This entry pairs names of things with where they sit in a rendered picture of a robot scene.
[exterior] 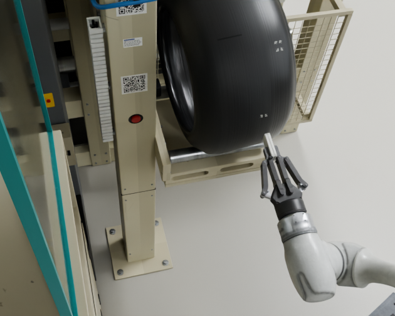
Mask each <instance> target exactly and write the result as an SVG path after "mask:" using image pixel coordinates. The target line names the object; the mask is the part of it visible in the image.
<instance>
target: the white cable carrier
mask: <svg viewBox="0 0 395 316"><path fill-rule="evenodd" d="M87 27H88V36H89V43H90V51H91V57H92V66H93V76H94V82H95V91H96V96H97V106H98V116H99V121H100V131H101V135H102V140H103V142H110V141H113V135H115V130H114V128H112V119H111V111H110V99H109V91H108V89H111V87H110V81H109V82H108V80H107V66H106V60H105V47H104V42H103V32H105V25H104V23H101V20H100V16H95V17H89V18H87Z"/></svg>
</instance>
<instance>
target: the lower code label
mask: <svg viewBox="0 0 395 316"><path fill-rule="evenodd" d="M121 86H122V95H123V94H128V93H136V92H144V91H147V73H143V74H138V75H129V76H121Z"/></svg>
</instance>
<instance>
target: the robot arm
mask: <svg viewBox="0 0 395 316"><path fill-rule="evenodd" d="M262 139H263V143H264V145H265V147H264V149H263V153H264V156H265V159H266V160H264V161H263V162H262V163H261V166H260V168H261V188H262V191H261V194H260V197H261V198H262V199H263V198H267V199H270V202H271V203H272V204H273V205H274V208H275V212H276V215H277V218H278V220H279V222H278V224H277V227H278V230H279V233H280V236H281V239H282V243H283V247H284V257H285V263H286V265H287V269H288V272H289V275H290V278H291V280H292V283H293V285H294V287H295V289H296V291H297V292H298V294H299V295H300V297H301V298H302V300H303V301H305V302H308V303H317V302H323V301H326V300H328V299H330V298H332V297H333V296H334V295H335V290H336V285H338V286H342V287H356V288H365V287H366V286H368V284H370V283H380V284H383V285H388V286H391V287H394V288H395V264H394V263H390V262H388V261H384V260H381V259H378V258H376V257H375V256H374V254H373V252H372V250H371V249H369V248H366V247H363V246H361V245H358V244H357V243H352V242H344V241H329V242H325V241H324V240H321V239H320V238H319V235H318V233H317V229H316V227H315V225H314V222H313V219H312V215H311V214H310V213H307V210H306V207H305V204H304V201H303V199H302V192H303V191H304V190H306V188H307V187H308V183H306V182H305V181H304V180H303V179H302V178H301V176H300V174H299V173H298V171H297V170H296V168H295V166H294V165H293V163H292V162H291V160H290V159H289V157H288V156H285V157H283V156H281V155H280V152H279V150H278V147H277V145H273V141H272V139H271V135H270V133H267V134H264V136H263V138H262ZM274 160H276V161H275V163H276V165H277V167H278V171H279V173H280V177H281V180H282V183H281V180H280V179H279V177H278V173H277V170H276V168H275V165H274V162H273V161H274ZM267 167H268V170H269V173H270V177H271V180H272V183H273V188H274V189H273V192H272V194H270V191H269V190H268V171H267ZM286 169H287V170H286ZM287 171H288V172H289V174H290V175H291V177H292V179H293V180H294V182H295V184H296V185H297V187H295V186H294V185H293V184H292V183H291V180H290V178H289V177H288V174H287Z"/></svg>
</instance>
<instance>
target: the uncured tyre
mask: <svg viewBox="0 0 395 316"><path fill-rule="evenodd" d="M238 34H242V36H237V37H233V38H228V39H222V40H219V41H218V39H221V38H226V37H230V36H235V35H238ZM278 38H282V40H283V46H284V50H285V52H283V53H279V54H275V48H274V44H273V40H274V39H278ZM157 47H158V51H159V58H160V62H161V68H162V73H163V76H164V81H165V84H166V88H167V92H168V95H169V99H170V101H171V105H172V108H173V111H174V114H175V116H176V119H177V121H178V124H179V126H180V128H181V130H182V133H183V134H184V136H185V138H186V139H187V141H188V142H189V143H190V144H191V145H192V146H194V147H195V148H197V149H199V150H201V151H203V152H205V153H206V154H222V153H225V152H230V151H232V150H237V149H242V148H244V147H249V146H252V145H256V144H260V143H263V139H262V138H263V136H264V134H267V133H270V135H271V139H273V138H274V137H276V136H278V135H279V134H280V133H281V131H282V130H283V128H284V126H285V125H286V123H287V121H288V119H289V118H290V116H291V114H292V111H293V107H294V104H295V97H296V90H297V70H296V62H295V52H294V48H293V41H292V36H291V33H290V28H289V25H288V22H287V18H286V16H285V13H284V10H283V8H282V5H281V3H280V0H157ZM268 111H269V114H268V118H264V119H261V120H259V113H263V112H268Z"/></svg>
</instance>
